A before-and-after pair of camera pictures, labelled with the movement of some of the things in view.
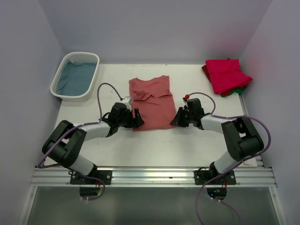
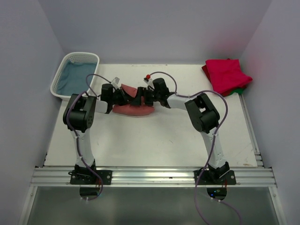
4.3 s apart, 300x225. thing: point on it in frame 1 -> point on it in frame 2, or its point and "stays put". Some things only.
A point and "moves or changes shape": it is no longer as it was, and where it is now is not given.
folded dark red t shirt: (205, 70) stays put
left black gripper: (136, 122) -> (126, 98)
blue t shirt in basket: (76, 78) stays put
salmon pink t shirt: (153, 98) moves or changes shape
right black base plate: (202, 176) stays put
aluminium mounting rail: (153, 177) stays put
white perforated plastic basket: (89, 57) stays put
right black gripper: (177, 122) -> (141, 92)
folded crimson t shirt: (225, 75) stays put
